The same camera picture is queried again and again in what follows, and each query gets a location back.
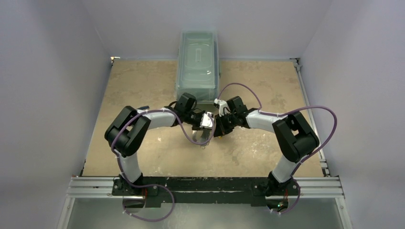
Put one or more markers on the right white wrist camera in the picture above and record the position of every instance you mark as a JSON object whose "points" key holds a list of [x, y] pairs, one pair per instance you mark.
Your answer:
{"points": [[222, 107]]}

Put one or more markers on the clear plastic storage box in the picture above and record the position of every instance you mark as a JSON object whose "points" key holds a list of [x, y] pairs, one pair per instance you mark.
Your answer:
{"points": [[198, 66]]}

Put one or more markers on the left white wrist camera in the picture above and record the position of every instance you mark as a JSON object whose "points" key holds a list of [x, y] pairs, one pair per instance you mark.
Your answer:
{"points": [[207, 120]]}

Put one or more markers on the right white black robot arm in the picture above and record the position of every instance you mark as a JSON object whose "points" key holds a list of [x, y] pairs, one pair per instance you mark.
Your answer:
{"points": [[295, 137]]}

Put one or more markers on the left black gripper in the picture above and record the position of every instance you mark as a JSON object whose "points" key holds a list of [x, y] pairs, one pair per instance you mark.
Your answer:
{"points": [[197, 127]]}

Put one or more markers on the blue handled pliers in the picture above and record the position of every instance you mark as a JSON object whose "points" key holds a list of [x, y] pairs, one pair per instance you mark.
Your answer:
{"points": [[143, 108]]}

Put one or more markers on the aluminium frame rail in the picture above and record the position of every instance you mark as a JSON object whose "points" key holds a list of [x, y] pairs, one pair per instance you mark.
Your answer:
{"points": [[112, 187]]}

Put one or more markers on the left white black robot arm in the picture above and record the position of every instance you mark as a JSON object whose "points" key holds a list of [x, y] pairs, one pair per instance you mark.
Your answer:
{"points": [[126, 133]]}

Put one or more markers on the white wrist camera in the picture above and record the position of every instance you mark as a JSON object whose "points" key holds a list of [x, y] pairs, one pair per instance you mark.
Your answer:
{"points": [[222, 107], [207, 120]]}

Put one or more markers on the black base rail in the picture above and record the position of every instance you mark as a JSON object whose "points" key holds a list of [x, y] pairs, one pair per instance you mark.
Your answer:
{"points": [[214, 198]]}

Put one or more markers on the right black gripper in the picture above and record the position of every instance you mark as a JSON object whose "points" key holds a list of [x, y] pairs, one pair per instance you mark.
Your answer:
{"points": [[221, 124]]}

